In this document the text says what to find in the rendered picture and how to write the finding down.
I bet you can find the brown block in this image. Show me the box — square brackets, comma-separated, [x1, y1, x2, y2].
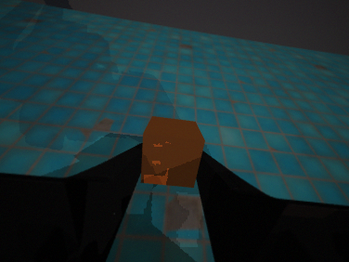
[141, 116, 205, 188]

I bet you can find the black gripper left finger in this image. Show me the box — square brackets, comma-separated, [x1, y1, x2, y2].
[0, 143, 143, 262]

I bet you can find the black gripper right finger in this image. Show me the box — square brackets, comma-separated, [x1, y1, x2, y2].
[196, 151, 349, 262]

